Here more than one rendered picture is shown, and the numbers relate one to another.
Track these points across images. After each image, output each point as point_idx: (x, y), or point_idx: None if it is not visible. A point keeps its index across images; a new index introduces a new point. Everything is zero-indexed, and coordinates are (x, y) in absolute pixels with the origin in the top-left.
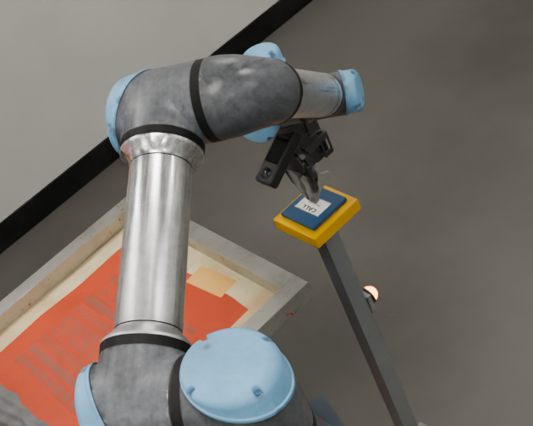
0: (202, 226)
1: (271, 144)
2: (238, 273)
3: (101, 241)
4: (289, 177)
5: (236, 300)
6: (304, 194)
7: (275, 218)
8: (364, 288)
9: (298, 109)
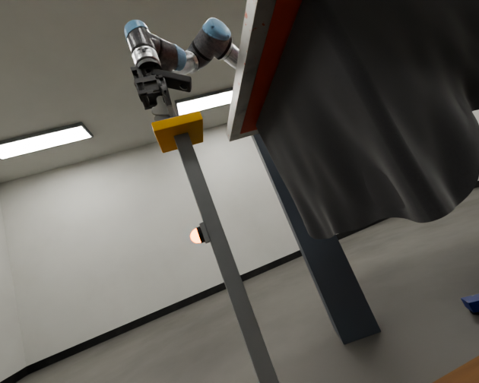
0: (236, 65)
1: (166, 71)
2: (246, 109)
3: None
4: (169, 98)
5: (258, 115)
6: (175, 115)
7: (198, 111)
8: (196, 227)
9: (189, 73)
